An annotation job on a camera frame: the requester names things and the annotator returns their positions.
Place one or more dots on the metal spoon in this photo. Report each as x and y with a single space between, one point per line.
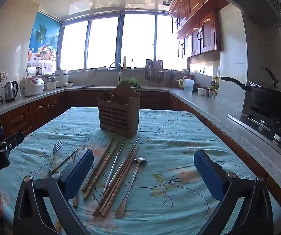
140 160

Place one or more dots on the carved wooden chopstick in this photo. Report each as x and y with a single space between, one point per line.
98 164
101 170

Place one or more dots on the wooden utensil holder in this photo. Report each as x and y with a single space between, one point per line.
118 117

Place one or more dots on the clear measuring jug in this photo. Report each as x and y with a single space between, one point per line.
188 85

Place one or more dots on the small steel pot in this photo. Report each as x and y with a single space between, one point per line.
42 71

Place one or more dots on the kitchen window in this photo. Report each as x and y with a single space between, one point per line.
135 41

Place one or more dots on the small white cooker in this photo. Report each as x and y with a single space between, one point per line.
51 84

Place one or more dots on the wooden cabinets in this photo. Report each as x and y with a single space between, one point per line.
204 31
45 107

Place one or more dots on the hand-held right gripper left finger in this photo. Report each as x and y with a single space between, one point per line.
80 173

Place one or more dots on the kitchen faucet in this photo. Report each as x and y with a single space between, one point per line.
119 74

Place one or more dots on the wall socket strip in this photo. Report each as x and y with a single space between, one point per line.
0 76

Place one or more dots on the gas stove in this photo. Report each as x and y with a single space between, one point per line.
262 124

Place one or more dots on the metal fork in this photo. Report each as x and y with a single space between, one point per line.
57 148

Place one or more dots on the white container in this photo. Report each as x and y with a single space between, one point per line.
201 91

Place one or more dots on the white and pink rice cooker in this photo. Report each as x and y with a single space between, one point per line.
32 87

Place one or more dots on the dish rack with cutlery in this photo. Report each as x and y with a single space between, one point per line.
153 69

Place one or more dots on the yellow bottle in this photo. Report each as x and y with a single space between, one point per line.
124 63

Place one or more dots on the dark scissors holder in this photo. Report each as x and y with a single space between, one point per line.
171 76

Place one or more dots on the black wok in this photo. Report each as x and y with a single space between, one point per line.
270 102

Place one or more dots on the wooden lower cabinets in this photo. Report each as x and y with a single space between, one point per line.
45 107

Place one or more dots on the large white rice cooker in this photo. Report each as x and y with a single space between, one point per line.
62 77

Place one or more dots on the cooking oil bottle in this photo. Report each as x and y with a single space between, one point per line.
213 82

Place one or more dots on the teal floral tablecloth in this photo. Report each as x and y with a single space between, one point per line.
169 139

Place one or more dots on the ceiling vent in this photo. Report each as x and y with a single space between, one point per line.
167 0

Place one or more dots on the small white bowl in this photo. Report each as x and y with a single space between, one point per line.
69 85

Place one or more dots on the wooden upper cabinets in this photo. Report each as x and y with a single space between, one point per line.
204 31

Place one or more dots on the plain wooden chopstick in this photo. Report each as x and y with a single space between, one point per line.
121 181
116 181
75 200

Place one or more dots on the steel electric kettle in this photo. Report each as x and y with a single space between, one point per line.
10 91

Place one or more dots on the printed window blind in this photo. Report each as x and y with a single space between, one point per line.
43 39

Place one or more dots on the wall socket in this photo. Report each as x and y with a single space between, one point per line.
202 70

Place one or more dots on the paper towel roll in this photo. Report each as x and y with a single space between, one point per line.
32 71

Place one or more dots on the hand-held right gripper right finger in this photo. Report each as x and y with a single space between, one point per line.
209 173

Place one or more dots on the green colander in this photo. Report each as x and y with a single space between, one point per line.
130 80

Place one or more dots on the yellow-green mug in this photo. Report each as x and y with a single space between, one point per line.
180 83

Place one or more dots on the wooden chopsticks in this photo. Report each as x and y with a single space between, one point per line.
113 166

